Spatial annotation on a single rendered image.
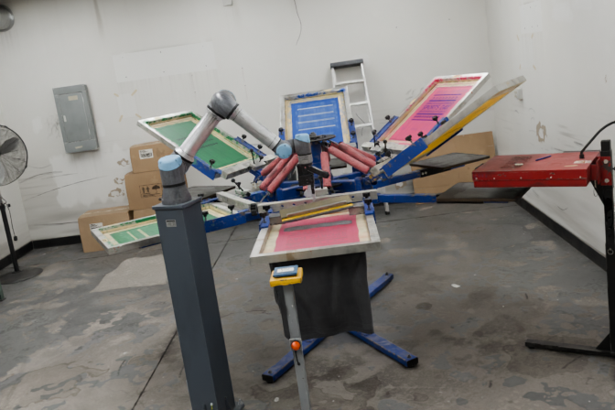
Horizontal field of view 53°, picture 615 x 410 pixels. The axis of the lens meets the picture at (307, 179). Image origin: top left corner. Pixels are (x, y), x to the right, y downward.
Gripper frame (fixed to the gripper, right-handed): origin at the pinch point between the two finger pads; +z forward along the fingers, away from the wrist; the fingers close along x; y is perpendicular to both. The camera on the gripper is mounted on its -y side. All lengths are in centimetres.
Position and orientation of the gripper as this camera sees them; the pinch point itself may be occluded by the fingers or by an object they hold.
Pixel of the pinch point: (315, 199)
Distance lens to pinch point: 332.1
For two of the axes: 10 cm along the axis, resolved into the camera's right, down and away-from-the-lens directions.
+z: 1.4, 9.7, 1.8
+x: -0.4, 1.9, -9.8
